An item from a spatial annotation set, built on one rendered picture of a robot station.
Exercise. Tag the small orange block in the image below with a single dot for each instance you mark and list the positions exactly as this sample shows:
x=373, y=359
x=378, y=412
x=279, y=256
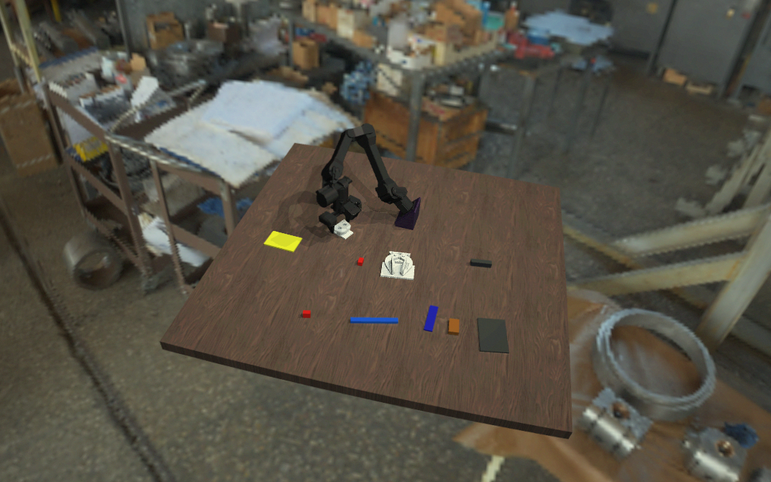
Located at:
x=453, y=326

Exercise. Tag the blue flat plate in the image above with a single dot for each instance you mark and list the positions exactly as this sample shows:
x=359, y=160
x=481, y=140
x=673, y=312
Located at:
x=429, y=326

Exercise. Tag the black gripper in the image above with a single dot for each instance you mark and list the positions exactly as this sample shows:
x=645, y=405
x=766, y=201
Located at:
x=329, y=219

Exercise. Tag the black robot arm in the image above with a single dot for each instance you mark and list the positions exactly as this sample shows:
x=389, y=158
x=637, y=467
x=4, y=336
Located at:
x=387, y=189

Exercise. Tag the yellow flat square plate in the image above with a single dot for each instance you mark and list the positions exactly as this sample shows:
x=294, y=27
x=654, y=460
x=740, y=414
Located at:
x=283, y=241

